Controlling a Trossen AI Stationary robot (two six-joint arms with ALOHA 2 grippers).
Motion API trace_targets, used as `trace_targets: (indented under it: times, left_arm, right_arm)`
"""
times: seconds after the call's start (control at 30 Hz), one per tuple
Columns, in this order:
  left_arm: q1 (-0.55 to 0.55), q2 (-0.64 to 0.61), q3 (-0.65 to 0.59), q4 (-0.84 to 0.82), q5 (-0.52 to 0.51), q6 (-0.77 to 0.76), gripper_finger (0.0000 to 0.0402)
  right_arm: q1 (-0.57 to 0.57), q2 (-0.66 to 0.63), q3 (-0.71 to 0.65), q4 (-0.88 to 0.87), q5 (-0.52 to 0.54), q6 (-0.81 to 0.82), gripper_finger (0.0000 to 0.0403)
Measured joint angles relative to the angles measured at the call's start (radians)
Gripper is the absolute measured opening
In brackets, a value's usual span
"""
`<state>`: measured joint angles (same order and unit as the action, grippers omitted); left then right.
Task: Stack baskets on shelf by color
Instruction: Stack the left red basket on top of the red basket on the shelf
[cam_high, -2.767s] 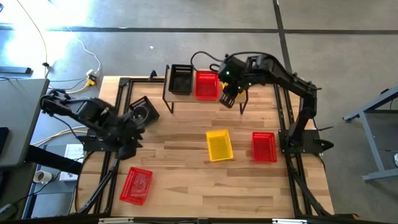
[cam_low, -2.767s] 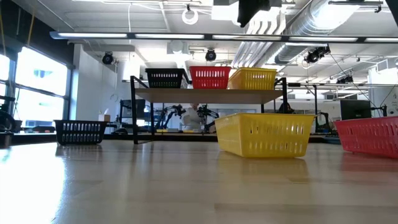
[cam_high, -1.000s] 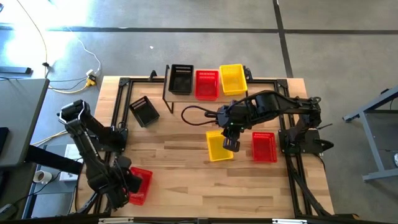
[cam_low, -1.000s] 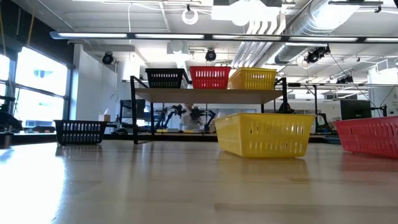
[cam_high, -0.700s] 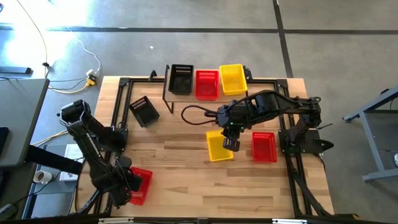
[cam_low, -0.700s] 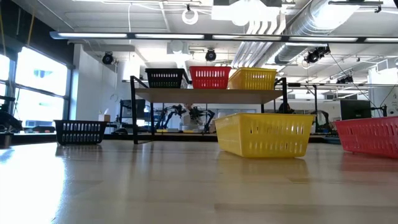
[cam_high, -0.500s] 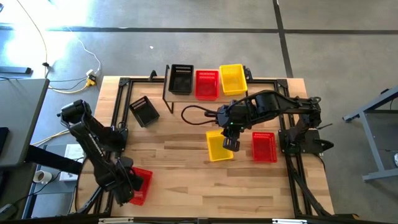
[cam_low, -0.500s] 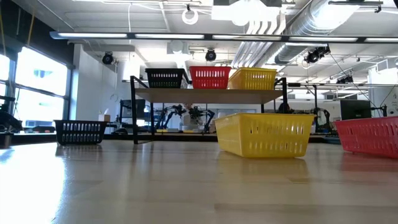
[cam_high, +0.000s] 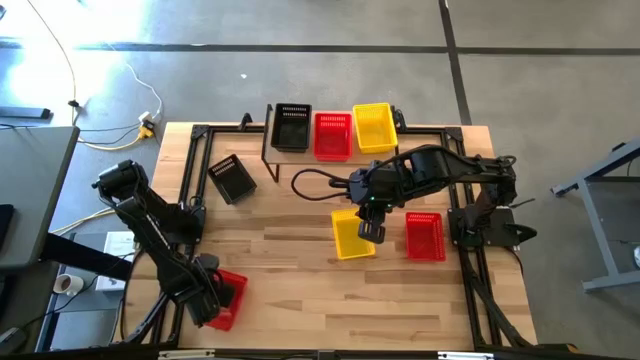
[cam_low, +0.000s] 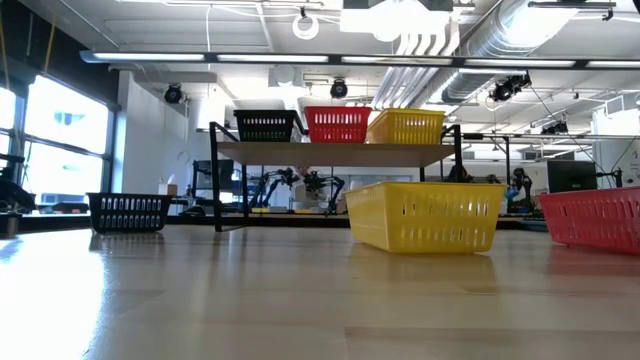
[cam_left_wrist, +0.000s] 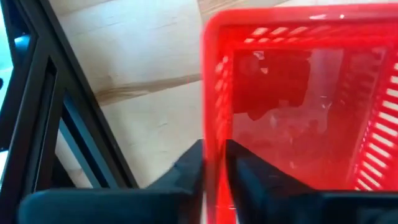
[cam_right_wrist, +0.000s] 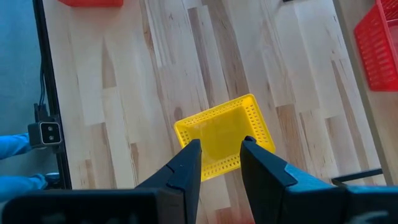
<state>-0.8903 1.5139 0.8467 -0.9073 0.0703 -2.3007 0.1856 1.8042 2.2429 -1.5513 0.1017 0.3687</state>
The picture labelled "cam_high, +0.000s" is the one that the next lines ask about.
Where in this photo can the white power adapter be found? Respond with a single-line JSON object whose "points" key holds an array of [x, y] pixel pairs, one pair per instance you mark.
{"points": [[146, 118]]}

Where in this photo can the grey metal stand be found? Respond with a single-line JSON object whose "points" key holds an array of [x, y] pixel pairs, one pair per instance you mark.
{"points": [[602, 235]]}

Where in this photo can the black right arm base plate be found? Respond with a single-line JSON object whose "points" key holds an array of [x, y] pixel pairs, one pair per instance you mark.
{"points": [[500, 232]]}

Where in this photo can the black flat bar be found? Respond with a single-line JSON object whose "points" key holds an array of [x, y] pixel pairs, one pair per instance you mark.
{"points": [[25, 113]]}

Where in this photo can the black desk leg beam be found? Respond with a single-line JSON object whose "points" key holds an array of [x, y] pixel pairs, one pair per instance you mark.
{"points": [[85, 255]]}

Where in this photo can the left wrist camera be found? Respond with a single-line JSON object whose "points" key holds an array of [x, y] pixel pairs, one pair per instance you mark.
{"points": [[208, 263]]}

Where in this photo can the silver frame bracket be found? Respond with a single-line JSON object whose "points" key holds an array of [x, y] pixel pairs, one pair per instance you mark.
{"points": [[465, 356], [185, 354]]}

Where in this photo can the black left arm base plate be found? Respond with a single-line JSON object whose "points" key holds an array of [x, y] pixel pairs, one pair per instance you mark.
{"points": [[197, 225]]}

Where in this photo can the grey desk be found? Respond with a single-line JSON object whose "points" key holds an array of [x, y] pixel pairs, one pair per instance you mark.
{"points": [[35, 190]]}

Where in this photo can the black flat device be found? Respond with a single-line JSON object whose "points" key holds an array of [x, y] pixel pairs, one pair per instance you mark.
{"points": [[5, 225]]}

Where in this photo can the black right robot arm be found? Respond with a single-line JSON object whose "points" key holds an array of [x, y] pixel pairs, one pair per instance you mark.
{"points": [[450, 165]]}

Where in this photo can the white mug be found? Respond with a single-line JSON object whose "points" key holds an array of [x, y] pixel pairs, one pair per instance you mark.
{"points": [[67, 285]]}

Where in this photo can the white cardboard box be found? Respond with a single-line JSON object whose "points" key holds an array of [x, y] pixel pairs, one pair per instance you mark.
{"points": [[120, 245]]}

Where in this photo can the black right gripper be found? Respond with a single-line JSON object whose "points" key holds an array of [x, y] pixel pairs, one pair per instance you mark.
{"points": [[382, 190]]}

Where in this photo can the yellow plug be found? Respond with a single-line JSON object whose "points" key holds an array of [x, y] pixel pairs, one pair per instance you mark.
{"points": [[145, 132]]}

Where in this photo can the black metal station frame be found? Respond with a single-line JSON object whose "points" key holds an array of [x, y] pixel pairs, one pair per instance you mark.
{"points": [[475, 265]]}

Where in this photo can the black plastic slotted basket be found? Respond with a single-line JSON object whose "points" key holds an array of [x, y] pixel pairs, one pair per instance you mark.
{"points": [[291, 130], [232, 180]]}

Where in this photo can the red plastic slotted basket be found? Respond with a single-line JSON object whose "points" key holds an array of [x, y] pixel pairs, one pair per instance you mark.
{"points": [[332, 137], [425, 237], [225, 317]]}

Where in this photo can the pale round object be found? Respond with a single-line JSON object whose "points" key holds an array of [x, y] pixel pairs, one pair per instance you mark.
{"points": [[636, 256]]}

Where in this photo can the small white box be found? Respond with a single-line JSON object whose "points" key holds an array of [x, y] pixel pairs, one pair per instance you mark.
{"points": [[110, 283]]}

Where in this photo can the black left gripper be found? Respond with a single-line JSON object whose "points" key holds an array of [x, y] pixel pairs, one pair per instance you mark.
{"points": [[205, 300]]}

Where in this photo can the yellow plastic slotted basket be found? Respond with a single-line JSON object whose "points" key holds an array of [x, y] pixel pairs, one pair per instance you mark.
{"points": [[375, 130], [347, 235]]}

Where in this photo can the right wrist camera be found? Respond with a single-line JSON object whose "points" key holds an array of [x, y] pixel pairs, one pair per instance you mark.
{"points": [[357, 185]]}

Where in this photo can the wooden shelf with black legs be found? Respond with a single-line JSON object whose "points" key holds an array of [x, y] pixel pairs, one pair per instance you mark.
{"points": [[295, 158]]}

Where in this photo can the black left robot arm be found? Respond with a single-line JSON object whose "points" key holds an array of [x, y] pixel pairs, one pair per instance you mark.
{"points": [[160, 250]]}

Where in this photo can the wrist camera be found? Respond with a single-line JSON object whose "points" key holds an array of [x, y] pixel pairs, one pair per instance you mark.
{"points": [[357, 185], [208, 263]]}

